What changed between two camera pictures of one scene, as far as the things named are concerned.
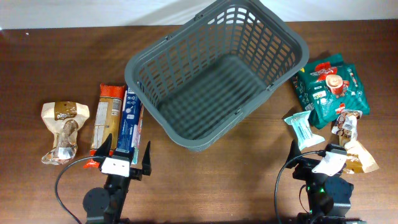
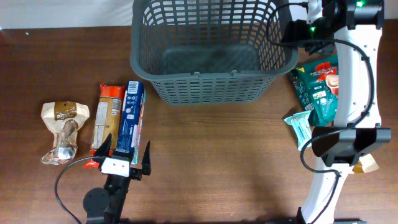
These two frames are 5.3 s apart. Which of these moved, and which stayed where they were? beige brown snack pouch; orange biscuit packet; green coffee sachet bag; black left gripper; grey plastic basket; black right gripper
Moved: grey plastic basket; black right gripper
Stayed: black left gripper; green coffee sachet bag; beige brown snack pouch; orange biscuit packet
